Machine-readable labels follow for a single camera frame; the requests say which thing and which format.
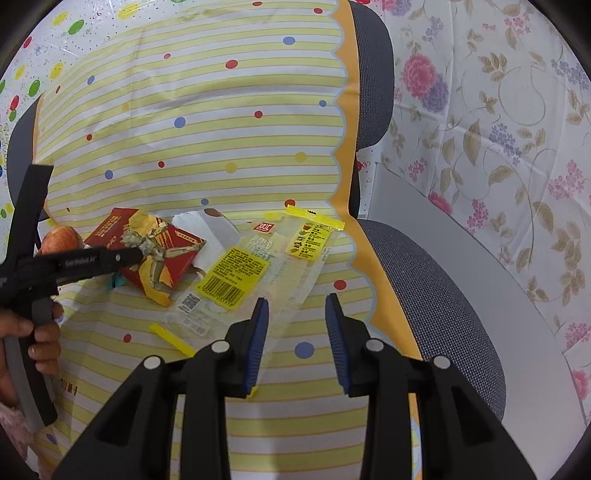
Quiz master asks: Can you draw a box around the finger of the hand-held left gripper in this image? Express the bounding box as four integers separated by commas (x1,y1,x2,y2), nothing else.
102,248,145,275

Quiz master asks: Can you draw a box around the clear bag with barcode label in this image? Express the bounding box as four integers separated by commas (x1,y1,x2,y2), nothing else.
168,231,289,339

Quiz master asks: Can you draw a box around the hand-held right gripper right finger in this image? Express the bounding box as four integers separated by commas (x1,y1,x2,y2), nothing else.
324,293,536,480

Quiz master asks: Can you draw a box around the person's left hand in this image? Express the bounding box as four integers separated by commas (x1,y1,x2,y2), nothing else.
0,300,64,408

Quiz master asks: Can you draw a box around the red apple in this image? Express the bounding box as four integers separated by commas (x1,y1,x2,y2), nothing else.
39,225,82,256

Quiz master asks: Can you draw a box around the balloon print plastic sheet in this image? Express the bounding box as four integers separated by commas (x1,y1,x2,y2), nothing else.
0,0,139,222

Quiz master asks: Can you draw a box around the floral print plastic sheet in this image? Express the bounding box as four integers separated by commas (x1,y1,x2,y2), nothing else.
355,0,591,416

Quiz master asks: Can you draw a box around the yellow striped dotted plastic sheet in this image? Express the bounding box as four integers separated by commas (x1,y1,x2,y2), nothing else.
32,0,424,480

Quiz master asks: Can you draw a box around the red and gold snack packet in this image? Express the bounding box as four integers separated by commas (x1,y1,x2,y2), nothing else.
83,208,208,308

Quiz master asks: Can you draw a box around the grey office chair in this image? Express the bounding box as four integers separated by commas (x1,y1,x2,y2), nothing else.
9,0,507,422

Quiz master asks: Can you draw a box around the yellow plastic strip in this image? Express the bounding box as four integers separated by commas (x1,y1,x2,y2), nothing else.
148,323,197,357

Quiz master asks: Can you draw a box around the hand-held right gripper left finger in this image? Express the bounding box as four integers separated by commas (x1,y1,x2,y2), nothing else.
53,298,271,480

